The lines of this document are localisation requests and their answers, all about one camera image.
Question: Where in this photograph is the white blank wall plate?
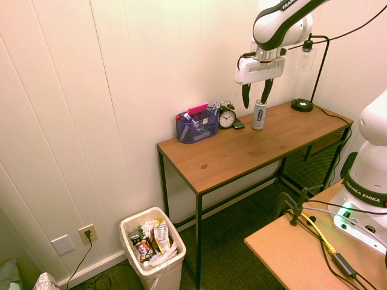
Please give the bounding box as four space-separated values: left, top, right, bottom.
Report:
50 234 76 257

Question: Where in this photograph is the blue mesh desk organizer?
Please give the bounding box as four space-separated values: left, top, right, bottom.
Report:
175 106 220 145

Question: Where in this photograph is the teal pillow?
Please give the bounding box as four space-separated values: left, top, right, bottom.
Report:
0 257 22 290

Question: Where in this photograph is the white plastic trash bin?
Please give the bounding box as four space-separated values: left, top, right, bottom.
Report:
119 206 187 290

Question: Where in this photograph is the black desk lamp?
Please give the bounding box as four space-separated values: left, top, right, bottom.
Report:
290 33 331 114

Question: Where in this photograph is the grey cable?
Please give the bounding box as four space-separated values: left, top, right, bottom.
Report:
302 204 365 228

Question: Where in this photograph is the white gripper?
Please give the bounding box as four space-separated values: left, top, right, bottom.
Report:
235 51 287 109

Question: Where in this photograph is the black power cord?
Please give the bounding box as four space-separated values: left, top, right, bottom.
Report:
64 230 94 290

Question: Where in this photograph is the white snack wrapper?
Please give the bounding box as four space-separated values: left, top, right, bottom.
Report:
154 218 174 255

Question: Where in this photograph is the black cable adapter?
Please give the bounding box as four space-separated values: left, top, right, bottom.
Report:
331 253 359 279

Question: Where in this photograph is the pink sticky note pad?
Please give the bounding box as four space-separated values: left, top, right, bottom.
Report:
187 102 210 115

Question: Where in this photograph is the beige wall power outlet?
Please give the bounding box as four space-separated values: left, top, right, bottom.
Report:
77 223 99 245

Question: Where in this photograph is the white patterned bedding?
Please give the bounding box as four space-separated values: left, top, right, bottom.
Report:
31 271 60 290

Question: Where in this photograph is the black alarm clock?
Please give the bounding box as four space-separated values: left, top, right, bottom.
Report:
218 101 238 130

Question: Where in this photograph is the black lamp cord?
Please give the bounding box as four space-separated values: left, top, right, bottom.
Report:
313 105 354 143

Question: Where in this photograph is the wooden desk with black frame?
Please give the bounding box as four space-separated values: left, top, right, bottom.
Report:
157 100 354 289

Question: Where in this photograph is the dark candy wrapper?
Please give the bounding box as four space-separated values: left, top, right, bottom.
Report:
134 237 158 261

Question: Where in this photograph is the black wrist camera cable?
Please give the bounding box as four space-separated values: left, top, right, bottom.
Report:
309 2 387 42

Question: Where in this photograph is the yellow network cable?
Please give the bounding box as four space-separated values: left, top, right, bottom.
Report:
285 208 338 255

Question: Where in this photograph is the silver drink can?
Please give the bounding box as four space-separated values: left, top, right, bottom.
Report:
251 98 268 131

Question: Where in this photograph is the black metal clamp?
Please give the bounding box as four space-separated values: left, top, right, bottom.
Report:
274 186 325 228

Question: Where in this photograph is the light fibreboard robot table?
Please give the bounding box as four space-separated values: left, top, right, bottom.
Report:
244 178 387 290

